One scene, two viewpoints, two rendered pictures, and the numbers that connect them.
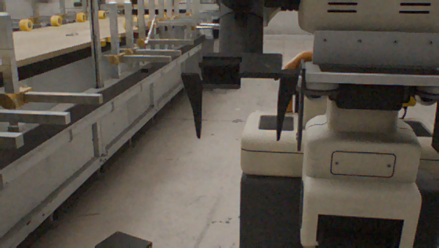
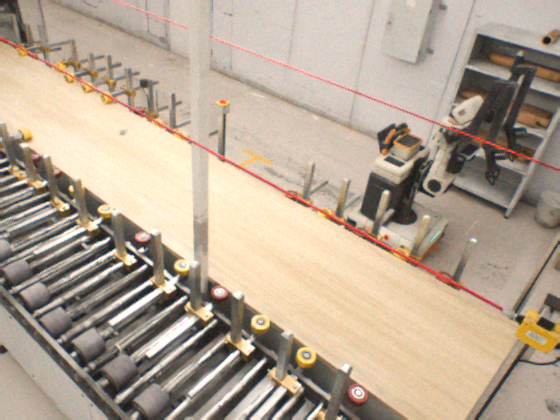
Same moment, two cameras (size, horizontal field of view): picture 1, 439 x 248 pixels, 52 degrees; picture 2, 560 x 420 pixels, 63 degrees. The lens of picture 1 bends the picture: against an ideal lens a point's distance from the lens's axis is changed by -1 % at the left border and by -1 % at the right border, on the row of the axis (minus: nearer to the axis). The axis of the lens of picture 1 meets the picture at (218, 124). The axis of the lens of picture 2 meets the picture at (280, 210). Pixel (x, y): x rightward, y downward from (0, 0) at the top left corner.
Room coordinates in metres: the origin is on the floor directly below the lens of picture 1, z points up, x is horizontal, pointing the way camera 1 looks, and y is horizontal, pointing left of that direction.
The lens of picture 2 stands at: (0.59, 2.89, 2.51)
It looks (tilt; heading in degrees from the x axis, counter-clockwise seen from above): 37 degrees down; 297
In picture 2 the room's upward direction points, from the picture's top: 7 degrees clockwise
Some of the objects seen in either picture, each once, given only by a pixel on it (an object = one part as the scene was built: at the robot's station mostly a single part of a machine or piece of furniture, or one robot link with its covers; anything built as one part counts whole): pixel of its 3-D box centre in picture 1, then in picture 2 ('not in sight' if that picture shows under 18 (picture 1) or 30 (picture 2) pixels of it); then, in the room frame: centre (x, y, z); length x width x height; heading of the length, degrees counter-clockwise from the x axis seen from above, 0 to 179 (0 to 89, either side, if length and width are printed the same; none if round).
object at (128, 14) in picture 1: (129, 41); (172, 122); (2.75, 0.54, 0.87); 0.04 x 0.04 x 0.48; 82
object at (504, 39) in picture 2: not in sight; (499, 122); (0.67, -1.60, 0.78); 0.90 x 0.45 x 1.55; 172
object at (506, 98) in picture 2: not in sight; (499, 118); (0.65, -0.04, 1.40); 0.11 x 0.06 x 0.43; 81
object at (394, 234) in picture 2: not in sight; (396, 225); (1.08, -0.32, 0.16); 0.67 x 0.64 x 0.25; 171
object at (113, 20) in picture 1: (114, 46); not in sight; (2.50, 0.57, 0.88); 0.04 x 0.04 x 0.48; 82
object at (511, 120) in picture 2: not in sight; (519, 99); (0.59, -0.46, 1.40); 0.11 x 0.06 x 0.43; 81
